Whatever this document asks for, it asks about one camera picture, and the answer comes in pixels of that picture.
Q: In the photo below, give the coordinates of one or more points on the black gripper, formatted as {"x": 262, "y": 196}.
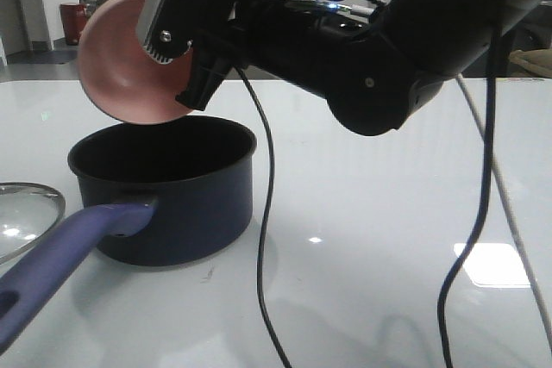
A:
{"x": 315, "y": 45}

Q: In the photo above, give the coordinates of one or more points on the pink plastic bowl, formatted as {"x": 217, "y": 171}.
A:
{"x": 119, "y": 77}

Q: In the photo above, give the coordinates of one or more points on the glass lid with blue knob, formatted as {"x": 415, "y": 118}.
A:
{"x": 28, "y": 212}

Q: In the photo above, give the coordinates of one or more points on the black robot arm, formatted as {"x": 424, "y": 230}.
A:
{"x": 425, "y": 43}

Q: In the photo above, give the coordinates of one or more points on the red trash bin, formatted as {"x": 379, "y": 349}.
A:
{"x": 74, "y": 19}

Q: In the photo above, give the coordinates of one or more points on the dark blue saucepan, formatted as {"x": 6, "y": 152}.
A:
{"x": 153, "y": 195}

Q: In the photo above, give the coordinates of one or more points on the olive cushion seat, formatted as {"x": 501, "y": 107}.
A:
{"x": 535, "y": 63}

